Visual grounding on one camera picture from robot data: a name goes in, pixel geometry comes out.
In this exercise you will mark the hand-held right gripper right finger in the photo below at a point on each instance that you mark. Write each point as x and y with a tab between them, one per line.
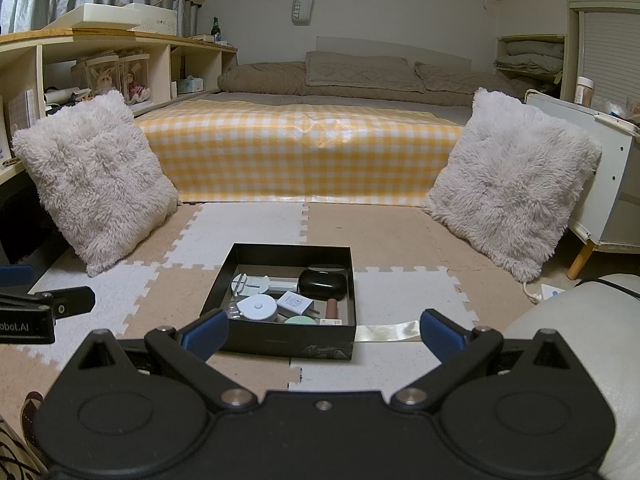
440	335

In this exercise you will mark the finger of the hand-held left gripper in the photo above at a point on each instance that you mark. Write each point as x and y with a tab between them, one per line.
75	301
15	276

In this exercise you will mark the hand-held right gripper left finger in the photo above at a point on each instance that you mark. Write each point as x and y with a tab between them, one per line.
205	334

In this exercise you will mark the white round tape measure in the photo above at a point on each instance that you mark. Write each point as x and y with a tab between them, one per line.
257	307

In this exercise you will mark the white plastic tool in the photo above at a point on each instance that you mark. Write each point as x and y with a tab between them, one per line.
260	284

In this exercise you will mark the black box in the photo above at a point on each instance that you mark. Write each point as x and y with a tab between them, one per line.
280	347

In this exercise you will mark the white charger plug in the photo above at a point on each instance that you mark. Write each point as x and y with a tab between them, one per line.
294	302

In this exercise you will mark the mint green round case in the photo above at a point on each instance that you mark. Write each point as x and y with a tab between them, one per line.
300	319

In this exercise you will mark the brown lipstick tube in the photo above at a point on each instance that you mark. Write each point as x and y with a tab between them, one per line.
330	312

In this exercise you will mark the black earbud case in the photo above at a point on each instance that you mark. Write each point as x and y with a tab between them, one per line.
322	285

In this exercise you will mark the shiny tape strip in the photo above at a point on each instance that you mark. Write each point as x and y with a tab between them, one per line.
385	331

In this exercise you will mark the white power strip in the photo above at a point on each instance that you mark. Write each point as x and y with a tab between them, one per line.
550	292

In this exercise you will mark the foam puzzle floor mat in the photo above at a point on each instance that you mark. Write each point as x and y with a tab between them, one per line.
380	230

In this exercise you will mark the black white patterned fabric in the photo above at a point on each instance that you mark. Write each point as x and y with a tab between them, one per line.
10	450

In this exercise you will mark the fluffy white pillow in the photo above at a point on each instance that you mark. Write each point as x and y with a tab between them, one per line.
95	175
510	185

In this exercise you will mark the white paper box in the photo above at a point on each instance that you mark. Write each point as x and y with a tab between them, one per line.
20	110

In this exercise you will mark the yellow checkered bed cover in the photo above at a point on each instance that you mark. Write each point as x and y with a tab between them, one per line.
300	155

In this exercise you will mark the clear doll display case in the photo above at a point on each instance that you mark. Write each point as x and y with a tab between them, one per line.
135	80
102	77

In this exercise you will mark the white cabinet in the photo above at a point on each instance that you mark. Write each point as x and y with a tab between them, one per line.
615	185

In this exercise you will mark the tissue box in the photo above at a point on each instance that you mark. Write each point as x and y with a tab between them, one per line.
190	86

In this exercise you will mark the wooden shelf unit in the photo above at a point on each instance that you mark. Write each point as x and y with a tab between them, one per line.
160	65

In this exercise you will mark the beige bed pillow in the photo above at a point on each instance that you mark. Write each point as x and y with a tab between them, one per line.
360	70
455	77

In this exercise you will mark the brown duvet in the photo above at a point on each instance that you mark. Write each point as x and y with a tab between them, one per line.
260	77

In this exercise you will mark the white headboard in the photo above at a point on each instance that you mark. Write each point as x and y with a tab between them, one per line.
450	55

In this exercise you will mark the white flat box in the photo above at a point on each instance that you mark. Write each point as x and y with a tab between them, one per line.
125	17

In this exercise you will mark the cylinder container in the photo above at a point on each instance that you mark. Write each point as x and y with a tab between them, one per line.
585	92

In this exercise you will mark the folded grey blankets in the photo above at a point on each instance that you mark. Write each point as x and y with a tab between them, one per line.
530	55

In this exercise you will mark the green glass bottle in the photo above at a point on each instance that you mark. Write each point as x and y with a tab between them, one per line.
216	32

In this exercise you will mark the white window blind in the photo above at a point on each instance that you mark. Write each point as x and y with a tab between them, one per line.
610	50

